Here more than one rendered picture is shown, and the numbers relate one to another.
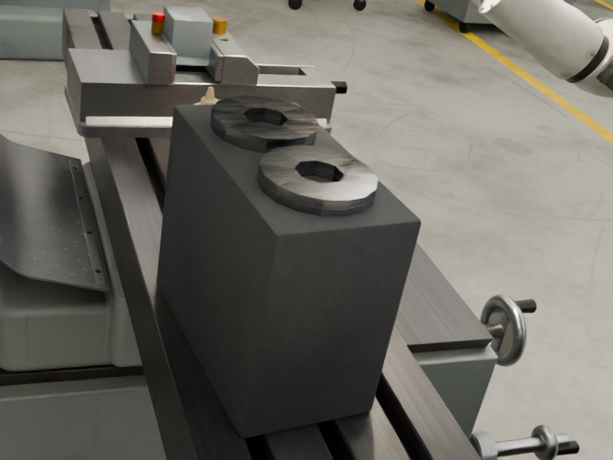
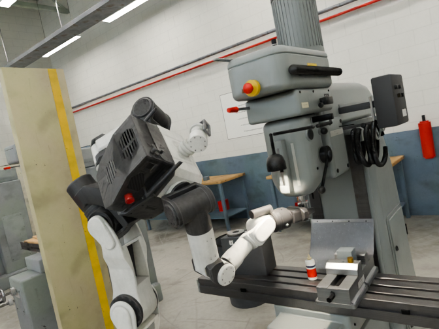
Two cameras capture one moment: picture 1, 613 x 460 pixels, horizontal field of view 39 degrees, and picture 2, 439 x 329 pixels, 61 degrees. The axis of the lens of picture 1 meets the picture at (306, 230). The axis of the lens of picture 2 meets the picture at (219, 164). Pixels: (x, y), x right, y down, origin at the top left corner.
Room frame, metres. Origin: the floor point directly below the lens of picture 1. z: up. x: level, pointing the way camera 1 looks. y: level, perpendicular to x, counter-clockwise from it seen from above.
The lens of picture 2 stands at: (2.20, -0.84, 1.61)
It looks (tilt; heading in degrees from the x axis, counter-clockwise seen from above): 4 degrees down; 153
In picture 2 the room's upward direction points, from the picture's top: 11 degrees counter-clockwise
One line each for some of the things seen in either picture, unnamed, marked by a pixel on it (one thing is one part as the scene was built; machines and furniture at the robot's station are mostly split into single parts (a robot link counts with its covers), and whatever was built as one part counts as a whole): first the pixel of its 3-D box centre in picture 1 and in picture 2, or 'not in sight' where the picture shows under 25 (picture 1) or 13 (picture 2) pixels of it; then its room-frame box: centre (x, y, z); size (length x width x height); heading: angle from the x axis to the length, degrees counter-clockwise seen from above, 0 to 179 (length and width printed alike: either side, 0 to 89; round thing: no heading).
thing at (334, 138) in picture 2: not in sight; (313, 149); (0.89, 0.32, 1.47); 0.24 x 0.19 x 0.26; 24
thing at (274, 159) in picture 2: not in sight; (275, 161); (1.07, -0.03, 1.48); 0.07 x 0.07 x 0.06
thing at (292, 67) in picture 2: not in sight; (317, 70); (1.09, 0.23, 1.79); 0.45 x 0.04 x 0.04; 114
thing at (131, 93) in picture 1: (203, 77); (347, 273); (1.12, 0.18, 0.98); 0.35 x 0.15 x 0.11; 116
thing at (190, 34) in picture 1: (186, 36); (346, 256); (1.10, 0.20, 1.04); 0.06 x 0.05 x 0.06; 26
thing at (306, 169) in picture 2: not in sight; (295, 155); (0.96, 0.15, 1.47); 0.21 x 0.19 x 0.32; 24
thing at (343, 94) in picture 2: not in sight; (331, 104); (0.76, 0.60, 1.66); 0.80 x 0.23 x 0.20; 114
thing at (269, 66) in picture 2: not in sight; (281, 75); (0.96, 0.16, 1.81); 0.47 x 0.26 x 0.16; 114
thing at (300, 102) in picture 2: not in sight; (290, 106); (0.95, 0.18, 1.68); 0.34 x 0.24 x 0.10; 114
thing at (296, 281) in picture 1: (273, 249); (247, 250); (0.63, 0.02, 1.03); 0.22 x 0.12 x 0.20; 31
